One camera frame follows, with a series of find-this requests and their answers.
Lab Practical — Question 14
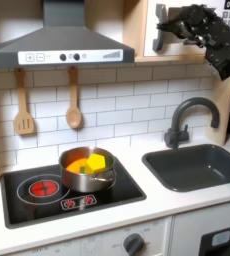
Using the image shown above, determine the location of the grey oven knob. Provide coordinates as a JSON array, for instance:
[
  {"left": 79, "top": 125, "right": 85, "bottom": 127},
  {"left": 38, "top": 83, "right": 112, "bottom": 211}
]
[{"left": 122, "top": 232, "right": 145, "bottom": 256}]

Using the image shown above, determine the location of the wooden slotted spatula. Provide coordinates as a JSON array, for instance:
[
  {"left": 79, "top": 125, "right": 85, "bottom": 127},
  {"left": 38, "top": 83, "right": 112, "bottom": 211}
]
[{"left": 13, "top": 68, "right": 35, "bottom": 136}]

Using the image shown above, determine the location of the grey microwave handle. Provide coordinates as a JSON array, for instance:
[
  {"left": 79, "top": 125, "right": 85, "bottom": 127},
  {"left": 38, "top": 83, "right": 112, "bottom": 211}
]
[{"left": 152, "top": 3, "right": 168, "bottom": 53}]

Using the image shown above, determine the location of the yellow block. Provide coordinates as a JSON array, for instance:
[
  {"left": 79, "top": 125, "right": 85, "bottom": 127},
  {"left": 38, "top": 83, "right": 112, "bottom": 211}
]
[{"left": 85, "top": 153, "right": 107, "bottom": 175}]

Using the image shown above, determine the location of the black stove top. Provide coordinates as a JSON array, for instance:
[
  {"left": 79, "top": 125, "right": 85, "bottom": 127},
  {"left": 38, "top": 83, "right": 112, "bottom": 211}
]
[{"left": 0, "top": 155, "right": 147, "bottom": 230}]

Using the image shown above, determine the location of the white toy microwave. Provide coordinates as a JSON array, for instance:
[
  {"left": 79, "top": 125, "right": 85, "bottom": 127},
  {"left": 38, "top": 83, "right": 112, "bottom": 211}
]
[{"left": 143, "top": 0, "right": 230, "bottom": 58}]

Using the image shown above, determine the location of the orange toy carrot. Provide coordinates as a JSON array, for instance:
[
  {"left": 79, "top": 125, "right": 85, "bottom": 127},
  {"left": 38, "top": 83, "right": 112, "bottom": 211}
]
[{"left": 65, "top": 158, "right": 88, "bottom": 175}]

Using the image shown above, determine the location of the steel pot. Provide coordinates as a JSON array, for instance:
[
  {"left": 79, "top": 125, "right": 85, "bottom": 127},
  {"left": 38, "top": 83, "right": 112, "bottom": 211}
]
[{"left": 58, "top": 146, "right": 117, "bottom": 194}]

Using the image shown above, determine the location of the dark grey tap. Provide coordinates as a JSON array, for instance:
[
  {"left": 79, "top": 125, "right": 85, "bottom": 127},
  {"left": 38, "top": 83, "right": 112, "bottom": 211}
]
[{"left": 163, "top": 97, "right": 221, "bottom": 149}]

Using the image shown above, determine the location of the wooden spoon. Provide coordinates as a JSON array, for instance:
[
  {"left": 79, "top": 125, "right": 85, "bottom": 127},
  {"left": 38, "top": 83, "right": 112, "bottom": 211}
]
[{"left": 65, "top": 65, "right": 83, "bottom": 130}]

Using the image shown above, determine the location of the black appliance panel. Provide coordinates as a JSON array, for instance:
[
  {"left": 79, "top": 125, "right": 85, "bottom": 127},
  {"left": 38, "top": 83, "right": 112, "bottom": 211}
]
[{"left": 198, "top": 224, "right": 230, "bottom": 256}]

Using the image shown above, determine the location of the dark grey sink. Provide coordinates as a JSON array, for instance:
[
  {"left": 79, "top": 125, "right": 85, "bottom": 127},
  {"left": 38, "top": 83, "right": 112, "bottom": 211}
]
[{"left": 141, "top": 143, "right": 230, "bottom": 193}]

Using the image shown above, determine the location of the grey range hood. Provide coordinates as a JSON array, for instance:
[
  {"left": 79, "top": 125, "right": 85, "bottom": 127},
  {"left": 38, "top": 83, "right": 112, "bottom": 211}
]
[{"left": 0, "top": 0, "right": 136, "bottom": 69}]

